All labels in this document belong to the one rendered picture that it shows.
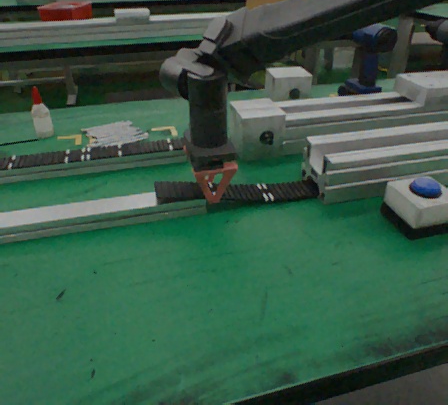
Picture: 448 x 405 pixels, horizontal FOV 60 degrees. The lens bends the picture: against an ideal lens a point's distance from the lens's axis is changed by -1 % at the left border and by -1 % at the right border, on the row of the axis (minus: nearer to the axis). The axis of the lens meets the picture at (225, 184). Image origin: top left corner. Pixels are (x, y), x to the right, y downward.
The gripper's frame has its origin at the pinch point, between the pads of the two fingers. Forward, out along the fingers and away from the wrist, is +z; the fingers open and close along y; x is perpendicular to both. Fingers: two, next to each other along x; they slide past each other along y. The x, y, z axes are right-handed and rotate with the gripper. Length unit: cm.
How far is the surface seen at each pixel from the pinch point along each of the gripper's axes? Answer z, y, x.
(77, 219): 0.6, -2.2, 21.2
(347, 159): -5.4, -4.8, -21.8
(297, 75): -6, 39, -32
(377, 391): 59, -10, -39
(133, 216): 2.0, -1.6, 12.9
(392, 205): 0.0, -11.6, -26.9
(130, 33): 1, 153, 6
